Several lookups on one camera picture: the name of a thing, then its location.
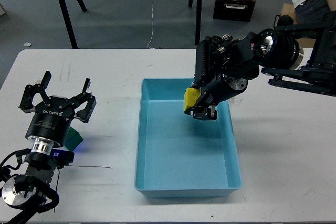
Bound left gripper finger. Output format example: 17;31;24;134
19;71;52;113
58;78;96;123

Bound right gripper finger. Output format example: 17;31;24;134
192;91;217;121
183;87;202;115

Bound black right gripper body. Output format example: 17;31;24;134
204;73;248;106

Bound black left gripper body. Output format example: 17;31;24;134
25;96;75;148

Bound yellow block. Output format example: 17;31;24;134
183;87;201;115

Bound green block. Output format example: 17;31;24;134
64;127;83;151

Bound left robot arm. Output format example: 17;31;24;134
1;71;96;223

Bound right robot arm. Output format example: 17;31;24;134
183;12;335;120

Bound cardboard box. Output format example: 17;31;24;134
274;3;316;48

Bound light blue plastic bin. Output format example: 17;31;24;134
134;78;243;198

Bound black left stand legs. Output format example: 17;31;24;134
58;0;87;49

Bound white cable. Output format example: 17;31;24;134
141;0;164;50

